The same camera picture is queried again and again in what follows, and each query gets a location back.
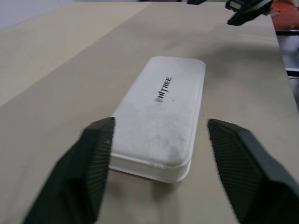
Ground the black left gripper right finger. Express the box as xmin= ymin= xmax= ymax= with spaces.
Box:
xmin=207 ymin=118 xmax=299 ymax=224

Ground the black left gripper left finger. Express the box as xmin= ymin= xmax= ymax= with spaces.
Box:
xmin=23 ymin=117 xmax=116 ymax=224

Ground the white Unitree pencil case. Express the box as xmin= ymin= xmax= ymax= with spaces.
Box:
xmin=108 ymin=56 xmax=206 ymax=184

